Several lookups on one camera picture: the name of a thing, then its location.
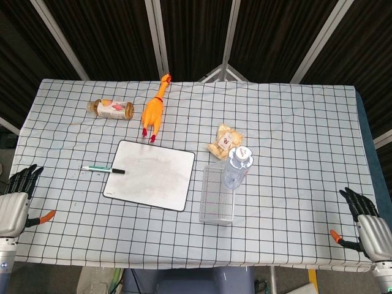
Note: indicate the white triangular partition foot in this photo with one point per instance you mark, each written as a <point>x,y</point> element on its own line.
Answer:
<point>222,73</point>

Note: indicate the orange rubber chicken toy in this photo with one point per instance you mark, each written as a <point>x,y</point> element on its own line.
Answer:
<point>153,111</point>

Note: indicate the clear water bottle white cap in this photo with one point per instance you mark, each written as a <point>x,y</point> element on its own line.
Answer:
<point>237,168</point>

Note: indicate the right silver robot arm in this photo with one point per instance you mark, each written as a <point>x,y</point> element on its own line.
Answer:
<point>384,275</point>

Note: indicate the white plastic bag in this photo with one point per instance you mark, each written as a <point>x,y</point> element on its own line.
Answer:
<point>98,280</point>

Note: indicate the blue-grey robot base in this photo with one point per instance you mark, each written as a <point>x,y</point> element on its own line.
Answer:
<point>190,281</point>

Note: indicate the green black marker pen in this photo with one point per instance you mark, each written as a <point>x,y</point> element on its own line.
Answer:
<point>101,168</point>

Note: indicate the metal table leg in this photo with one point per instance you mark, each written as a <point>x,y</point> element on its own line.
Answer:
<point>273,280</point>

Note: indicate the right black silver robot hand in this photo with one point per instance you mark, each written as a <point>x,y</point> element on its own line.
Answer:
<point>375,232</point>

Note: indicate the clear bag of snacks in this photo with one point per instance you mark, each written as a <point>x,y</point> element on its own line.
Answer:
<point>225,139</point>

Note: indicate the white dry-erase board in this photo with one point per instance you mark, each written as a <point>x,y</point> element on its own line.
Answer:
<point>153,177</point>

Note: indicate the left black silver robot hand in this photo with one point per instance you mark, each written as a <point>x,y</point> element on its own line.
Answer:
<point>13,208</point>

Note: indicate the white black checkered tablecloth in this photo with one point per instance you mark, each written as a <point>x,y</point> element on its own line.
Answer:
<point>291,153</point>

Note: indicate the blue table side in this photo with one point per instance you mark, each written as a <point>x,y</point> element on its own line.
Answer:
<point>372,153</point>

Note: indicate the white partition frame post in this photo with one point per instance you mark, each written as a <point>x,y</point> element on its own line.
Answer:
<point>157,36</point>
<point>321,39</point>
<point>229,36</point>
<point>61,39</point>

